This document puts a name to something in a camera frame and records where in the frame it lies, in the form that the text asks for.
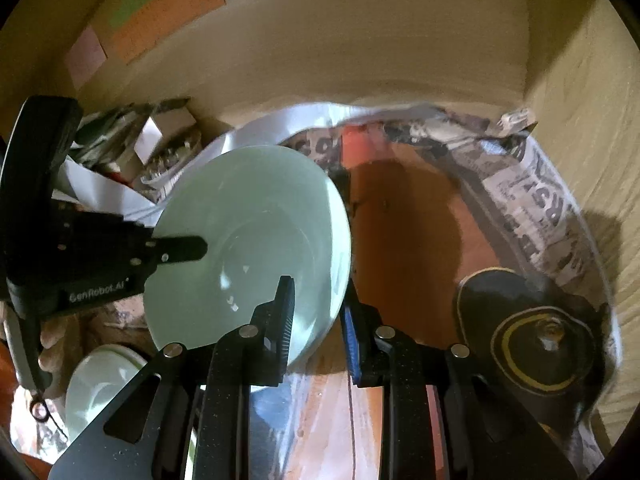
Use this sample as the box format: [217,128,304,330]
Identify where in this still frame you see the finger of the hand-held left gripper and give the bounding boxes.
[150,234,209,267]

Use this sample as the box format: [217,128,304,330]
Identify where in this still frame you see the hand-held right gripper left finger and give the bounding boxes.
[47,275,296,480]

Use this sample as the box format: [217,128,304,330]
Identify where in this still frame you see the newspaper print tablecloth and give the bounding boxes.
[10,105,623,480]

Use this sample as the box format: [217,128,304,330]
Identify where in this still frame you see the white card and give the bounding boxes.
[134,115,165,166]

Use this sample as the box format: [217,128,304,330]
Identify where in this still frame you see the pink paper sheet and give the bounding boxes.
[65,25,108,88]

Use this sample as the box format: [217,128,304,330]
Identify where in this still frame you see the white paper strip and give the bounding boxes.
[62,102,361,223]

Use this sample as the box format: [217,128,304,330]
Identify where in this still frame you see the small light green bowl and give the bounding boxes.
[65,344,151,443]

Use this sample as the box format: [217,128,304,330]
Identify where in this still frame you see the light green plate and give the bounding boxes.
[143,145,352,368]

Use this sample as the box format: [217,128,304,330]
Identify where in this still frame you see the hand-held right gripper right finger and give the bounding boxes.
[340,280,588,480]

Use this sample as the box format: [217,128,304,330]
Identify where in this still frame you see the dark wine bottle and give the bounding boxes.
[452,267,613,466]

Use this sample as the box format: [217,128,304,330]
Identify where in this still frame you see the orange paper sheet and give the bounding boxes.
[112,0,226,63]

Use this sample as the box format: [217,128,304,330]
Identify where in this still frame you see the small bowl of trinkets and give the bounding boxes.
[140,145,201,186]

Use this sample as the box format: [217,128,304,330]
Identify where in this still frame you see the stack of magazines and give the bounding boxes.
[70,100,191,171]

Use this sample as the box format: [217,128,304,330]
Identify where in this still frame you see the person's left hand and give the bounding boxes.
[39,312,71,386]

